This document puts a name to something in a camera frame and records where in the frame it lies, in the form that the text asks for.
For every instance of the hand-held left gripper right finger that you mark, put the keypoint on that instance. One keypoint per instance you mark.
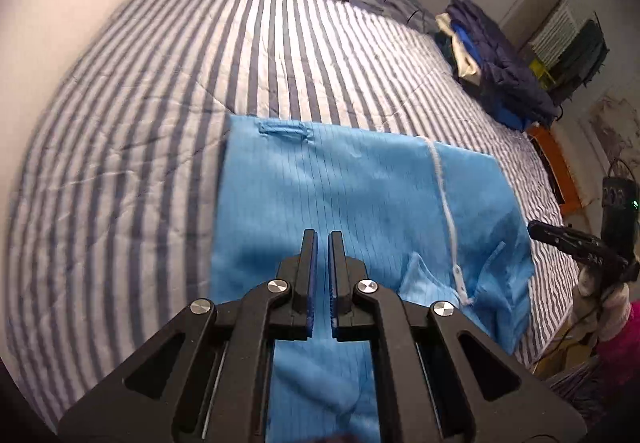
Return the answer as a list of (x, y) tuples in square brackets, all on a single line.
[(332, 293)]

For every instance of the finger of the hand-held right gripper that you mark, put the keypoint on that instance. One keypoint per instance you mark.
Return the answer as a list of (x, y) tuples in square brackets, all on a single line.
[(565, 238)]

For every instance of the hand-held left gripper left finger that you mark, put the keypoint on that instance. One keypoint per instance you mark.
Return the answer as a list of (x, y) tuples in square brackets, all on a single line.
[(312, 293)]

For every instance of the light blue work coat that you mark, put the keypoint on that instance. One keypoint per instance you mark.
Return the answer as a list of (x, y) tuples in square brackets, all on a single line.
[(360, 183)]

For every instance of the dark hanging clothes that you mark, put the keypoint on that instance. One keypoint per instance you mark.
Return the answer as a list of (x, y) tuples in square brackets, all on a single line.
[(580, 53)]

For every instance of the person's right hand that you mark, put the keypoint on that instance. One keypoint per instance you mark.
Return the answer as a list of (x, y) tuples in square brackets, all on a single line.
[(612, 308)]

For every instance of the orange bench with white cover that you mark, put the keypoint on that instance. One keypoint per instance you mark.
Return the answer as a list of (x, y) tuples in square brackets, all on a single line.
[(550, 153)]

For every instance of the purple striped cloth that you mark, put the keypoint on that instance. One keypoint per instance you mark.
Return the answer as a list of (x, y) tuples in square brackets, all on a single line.
[(575, 388)]

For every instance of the yellow crate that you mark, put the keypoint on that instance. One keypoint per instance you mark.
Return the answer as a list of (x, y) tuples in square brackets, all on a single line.
[(542, 73)]

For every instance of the navy padded jacket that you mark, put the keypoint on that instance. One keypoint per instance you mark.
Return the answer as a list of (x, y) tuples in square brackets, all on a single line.
[(505, 68)]

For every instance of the cream garment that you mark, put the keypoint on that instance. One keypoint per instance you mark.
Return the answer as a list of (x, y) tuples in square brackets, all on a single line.
[(462, 65)]

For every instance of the striped white towel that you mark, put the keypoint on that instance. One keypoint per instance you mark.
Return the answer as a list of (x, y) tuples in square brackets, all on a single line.
[(555, 30)]

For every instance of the royal blue garment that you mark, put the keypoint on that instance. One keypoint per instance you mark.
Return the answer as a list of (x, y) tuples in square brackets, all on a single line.
[(467, 40)]

